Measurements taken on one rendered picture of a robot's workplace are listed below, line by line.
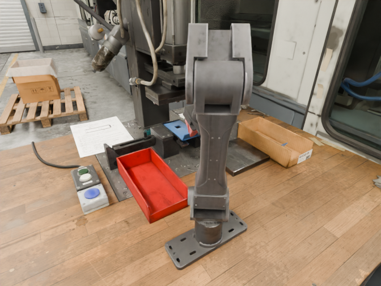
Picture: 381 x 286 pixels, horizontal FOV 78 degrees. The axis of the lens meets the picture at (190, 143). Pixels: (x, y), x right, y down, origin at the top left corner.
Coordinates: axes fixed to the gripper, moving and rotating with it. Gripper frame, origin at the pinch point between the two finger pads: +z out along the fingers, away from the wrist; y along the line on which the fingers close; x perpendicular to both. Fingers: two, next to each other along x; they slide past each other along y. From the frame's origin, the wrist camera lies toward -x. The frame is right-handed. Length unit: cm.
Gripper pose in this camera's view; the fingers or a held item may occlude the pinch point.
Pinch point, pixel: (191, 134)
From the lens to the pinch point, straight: 78.4
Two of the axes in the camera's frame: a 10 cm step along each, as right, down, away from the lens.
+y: -4.6, -8.0, 3.8
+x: -8.4, 2.7, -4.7
